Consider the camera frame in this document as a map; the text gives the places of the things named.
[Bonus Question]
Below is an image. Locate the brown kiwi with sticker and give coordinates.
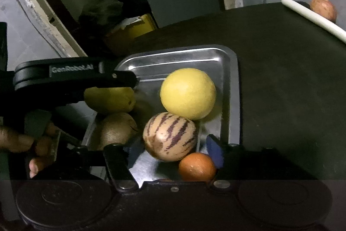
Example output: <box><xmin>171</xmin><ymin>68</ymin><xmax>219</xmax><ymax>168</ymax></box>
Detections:
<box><xmin>99</xmin><ymin>113</ymin><xmax>138</xmax><ymax>150</ymax></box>

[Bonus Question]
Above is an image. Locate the striped pepino melon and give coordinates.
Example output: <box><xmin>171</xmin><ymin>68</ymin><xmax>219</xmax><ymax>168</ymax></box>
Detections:
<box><xmin>143</xmin><ymin>112</ymin><xmax>198</xmax><ymax>162</ymax></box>

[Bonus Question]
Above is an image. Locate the green-yellow pear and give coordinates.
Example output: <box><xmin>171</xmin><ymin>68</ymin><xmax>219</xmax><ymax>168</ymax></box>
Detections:
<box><xmin>84</xmin><ymin>87</ymin><xmax>136</xmax><ymax>113</ymax></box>

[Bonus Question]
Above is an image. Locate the person's hand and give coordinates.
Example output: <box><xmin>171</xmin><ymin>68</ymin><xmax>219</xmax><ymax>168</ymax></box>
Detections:
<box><xmin>1</xmin><ymin>123</ymin><xmax>60</xmax><ymax>178</ymax></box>

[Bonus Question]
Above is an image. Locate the large yellow round fruit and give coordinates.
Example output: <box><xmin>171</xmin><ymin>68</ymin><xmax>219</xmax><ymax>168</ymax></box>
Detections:
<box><xmin>160</xmin><ymin>68</ymin><xmax>216</xmax><ymax>120</ymax></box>

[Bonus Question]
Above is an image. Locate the yellow box with paper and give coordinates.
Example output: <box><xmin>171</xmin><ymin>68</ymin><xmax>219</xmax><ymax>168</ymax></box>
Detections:
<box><xmin>108</xmin><ymin>14</ymin><xmax>157</xmax><ymax>39</ymax></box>

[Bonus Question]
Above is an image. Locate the steel tray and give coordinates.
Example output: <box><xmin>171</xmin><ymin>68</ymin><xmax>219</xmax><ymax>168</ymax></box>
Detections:
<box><xmin>85</xmin><ymin>46</ymin><xmax>240</xmax><ymax>185</ymax></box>

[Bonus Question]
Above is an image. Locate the white foam tube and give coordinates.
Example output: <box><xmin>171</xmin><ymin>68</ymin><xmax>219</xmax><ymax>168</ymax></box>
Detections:
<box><xmin>281</xmin><ymin>0</ymin><xmax>346</xmax><ymax>43</ymax></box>

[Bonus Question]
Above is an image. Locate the red apple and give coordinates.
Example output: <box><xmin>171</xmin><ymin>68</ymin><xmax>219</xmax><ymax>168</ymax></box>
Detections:
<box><xmin>310</xmin><ymin>0</ymin><xmax>337</xmax><ymax>23</ymax></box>

